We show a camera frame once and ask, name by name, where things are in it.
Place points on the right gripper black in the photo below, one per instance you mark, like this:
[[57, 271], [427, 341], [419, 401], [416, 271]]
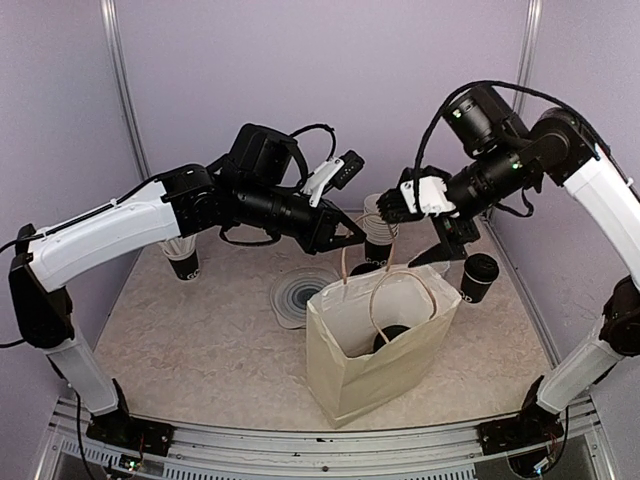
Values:
[[453, 231]]

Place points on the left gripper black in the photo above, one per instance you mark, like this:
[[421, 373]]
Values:
[[320, 236]]

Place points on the black paper coffee cup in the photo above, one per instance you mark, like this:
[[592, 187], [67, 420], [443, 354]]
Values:
[[473, 291]]

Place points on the cream paper bag with handles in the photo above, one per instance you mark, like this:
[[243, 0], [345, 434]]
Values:
[[372, 337]]

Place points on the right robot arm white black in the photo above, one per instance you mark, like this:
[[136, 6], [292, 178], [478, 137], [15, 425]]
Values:
[[597, 220]]

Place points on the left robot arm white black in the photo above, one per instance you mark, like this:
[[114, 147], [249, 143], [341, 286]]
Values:
[[263, 181]]

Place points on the light blue ceramic mug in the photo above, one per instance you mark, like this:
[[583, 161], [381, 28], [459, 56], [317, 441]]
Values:
[[441, 267]]

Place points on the stack of paper cups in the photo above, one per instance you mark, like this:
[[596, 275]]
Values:
[[379, 234]]

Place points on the grey spiral pattern plate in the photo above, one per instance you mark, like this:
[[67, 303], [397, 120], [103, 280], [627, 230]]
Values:
[[292, 290]]

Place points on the cup of white straws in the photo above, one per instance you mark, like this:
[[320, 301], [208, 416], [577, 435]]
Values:
[[182, 256]]

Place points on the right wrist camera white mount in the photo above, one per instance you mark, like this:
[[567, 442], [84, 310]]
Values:
[[411, 201]]

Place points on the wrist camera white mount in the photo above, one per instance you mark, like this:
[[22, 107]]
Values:
[[411, 201], [336, 172]]

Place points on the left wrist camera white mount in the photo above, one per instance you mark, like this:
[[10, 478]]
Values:
[[336, 172]]

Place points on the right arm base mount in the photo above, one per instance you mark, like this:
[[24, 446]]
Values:
[[513, 433]]

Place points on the aluminium front rail frame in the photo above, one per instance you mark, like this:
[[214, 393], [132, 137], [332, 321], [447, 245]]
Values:
[[459, 450]]

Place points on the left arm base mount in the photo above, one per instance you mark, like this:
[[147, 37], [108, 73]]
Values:
[[132, 433]]

